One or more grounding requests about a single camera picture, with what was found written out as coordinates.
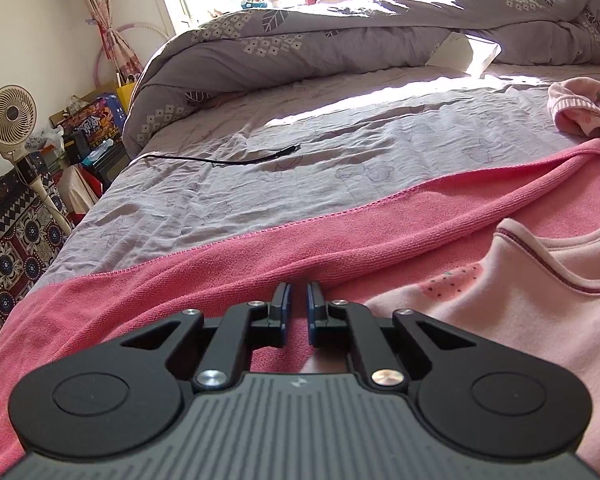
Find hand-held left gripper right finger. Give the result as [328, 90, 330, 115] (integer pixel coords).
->
[306, 281, 478, 392]

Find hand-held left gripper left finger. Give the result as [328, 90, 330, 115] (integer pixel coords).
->
[120, 281, 295, 394]

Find light pink strawberry-print top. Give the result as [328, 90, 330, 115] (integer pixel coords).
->
[365, 217, 600, 480]

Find light pink strawberry-print pants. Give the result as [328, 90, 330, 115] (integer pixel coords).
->
[547, 76, 600, 176]

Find grey bed sheet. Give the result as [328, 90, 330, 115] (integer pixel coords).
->
[25, 62, 600, 288]

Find pink towel blanket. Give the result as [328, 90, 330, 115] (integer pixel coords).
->
[0, 137, 600, 480]

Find black metal box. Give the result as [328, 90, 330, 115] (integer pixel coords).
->
[82, 142, 131, 193]

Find red and white cloth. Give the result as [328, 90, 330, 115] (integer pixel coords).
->
[60, 164, 103, 221]

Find yellow paper bag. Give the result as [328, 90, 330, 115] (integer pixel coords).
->
[116, 79, 140, 116]

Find colourful game box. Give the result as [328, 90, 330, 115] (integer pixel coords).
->
[60, 95, 127, 136]

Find dark patterned cover cloth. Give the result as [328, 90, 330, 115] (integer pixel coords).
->
[0, 170, 73, 333]

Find grey floral quilt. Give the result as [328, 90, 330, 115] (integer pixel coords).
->
[122, 0, 600, 148]

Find white plastic bag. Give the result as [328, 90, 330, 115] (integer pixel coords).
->
[27, 125, 66, 153]

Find pink hula hoop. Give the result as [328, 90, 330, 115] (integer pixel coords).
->
[94, 21, 176, 88]

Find beige standing fan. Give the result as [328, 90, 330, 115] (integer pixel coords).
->
[0, 85, 73, 236]

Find black cable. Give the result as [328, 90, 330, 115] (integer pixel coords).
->
[140, 144, 301, 165]

